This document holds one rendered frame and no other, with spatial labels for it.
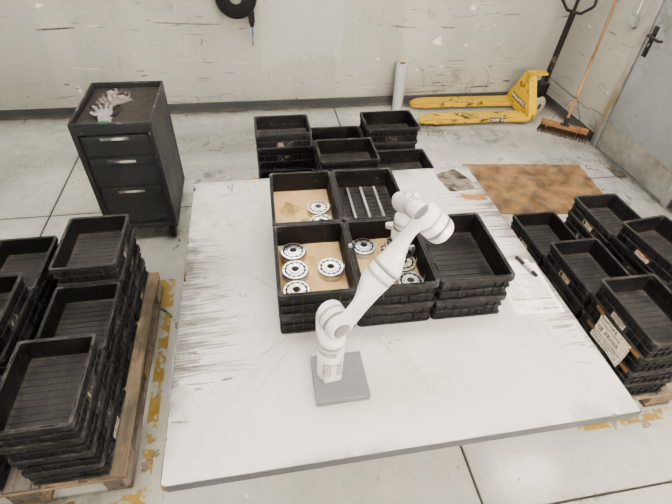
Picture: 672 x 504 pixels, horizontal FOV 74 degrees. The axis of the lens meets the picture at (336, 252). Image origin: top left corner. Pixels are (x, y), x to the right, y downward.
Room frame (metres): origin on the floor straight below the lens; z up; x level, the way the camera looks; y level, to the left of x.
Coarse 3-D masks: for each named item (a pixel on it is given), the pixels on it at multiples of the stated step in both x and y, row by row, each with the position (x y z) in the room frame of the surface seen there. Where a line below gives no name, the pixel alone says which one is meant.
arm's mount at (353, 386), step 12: (312, 360) 0.92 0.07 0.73; (348, 360) 0.93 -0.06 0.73; (360, 360) 0.93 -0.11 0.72; (312, 372) 0.87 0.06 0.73; (348, 372) 0.88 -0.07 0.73; (360, 372) 0.88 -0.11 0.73; (324, 384) 0.82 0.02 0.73; (336, 384) 0.83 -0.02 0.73; (348, 384) 0.83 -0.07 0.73; (360, 384) 0.83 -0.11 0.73; (324, 396) 0.78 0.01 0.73; (336, 396) 0.78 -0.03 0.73; (348, 396) 0.78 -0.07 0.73; (360, 396) 0.78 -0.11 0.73
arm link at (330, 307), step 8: (328, 304) 0.90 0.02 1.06; (336, 304) 0.91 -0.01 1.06; (320, 312) 0.88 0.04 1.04; (328, 312) 0.87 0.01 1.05; (336, 312) 0.87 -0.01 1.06; (320, 320) 0.87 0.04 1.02; (320, 328) 0.89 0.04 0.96; (320, 336) 0.87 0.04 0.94; (344, 336) 0.88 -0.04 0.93; (320, 344) 0.86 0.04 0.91; (328, 344) 0.85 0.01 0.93; (336, 344) 0.85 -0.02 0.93; (344, 344) 0.87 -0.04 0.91
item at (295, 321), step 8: (280, 320) 1.07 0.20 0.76; (288, 320) 1.04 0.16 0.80; (296, 320) 1.06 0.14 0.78; (304, 320) 1.06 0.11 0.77; (312, 320) 1.07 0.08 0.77; (280, 328) 1.06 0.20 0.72; (288, 328) 1.05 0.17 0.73; (296, 328) 1.06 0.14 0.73; (304, 328) 1.06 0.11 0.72; (312, 328) 1.06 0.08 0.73
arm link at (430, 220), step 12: (432, 204) 1.04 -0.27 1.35; (420, 216) 1.02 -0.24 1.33; (432, 216) 1.01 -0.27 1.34; (444, 216) 1.02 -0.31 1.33; (408, 228) 1.01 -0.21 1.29; (420, 228) 0.99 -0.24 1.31; (432, 228) 0.99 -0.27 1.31; (396, 240) 0.99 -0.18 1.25; (408, 240) 0.97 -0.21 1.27; (384, 252) 0.97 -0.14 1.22; (396, 252) 0.96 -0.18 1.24; (384, 264) 0.94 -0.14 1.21; (396, 264) 0.94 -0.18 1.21; (396, 276) 0.93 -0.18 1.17
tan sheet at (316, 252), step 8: (280, 248) 1.40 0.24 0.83; (312, 248) 1.41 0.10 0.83; (320, 248) 1.41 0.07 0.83; (328, 248) 1.41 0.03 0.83; (336, 248) 1.41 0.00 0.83; (280, 256) 1.35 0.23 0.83; (312, 256) 1.36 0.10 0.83; (320, 256) 1.36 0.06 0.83; (328, 256) 1.36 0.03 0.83; (336, 256) 1.36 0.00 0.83; (280, 264) 1.30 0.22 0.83; (312, 264) 1.31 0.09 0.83; (280, 272) 1.25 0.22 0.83; (312, 272) 1.26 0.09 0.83; (344, 272) 1.27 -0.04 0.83; (312, 280) 1.22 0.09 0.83; (320, 280) 1.22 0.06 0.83; (344, 280) 1.23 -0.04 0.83; (312, 288) 1.18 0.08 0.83; (320, 288) 1.18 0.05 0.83; (328, 288) 1.18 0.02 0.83; (336, 288) 1.18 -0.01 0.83; (344, 288) 1.18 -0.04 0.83
